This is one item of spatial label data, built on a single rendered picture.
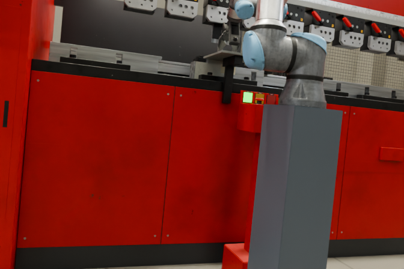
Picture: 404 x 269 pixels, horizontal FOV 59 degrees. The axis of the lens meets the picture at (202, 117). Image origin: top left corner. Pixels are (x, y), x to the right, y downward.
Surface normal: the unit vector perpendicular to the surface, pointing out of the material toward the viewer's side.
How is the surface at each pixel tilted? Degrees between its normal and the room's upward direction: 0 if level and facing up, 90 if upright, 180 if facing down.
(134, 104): 90
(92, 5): 90
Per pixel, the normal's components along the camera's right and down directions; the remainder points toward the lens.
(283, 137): -0.93, -0.08
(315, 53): 0.15, 0.04
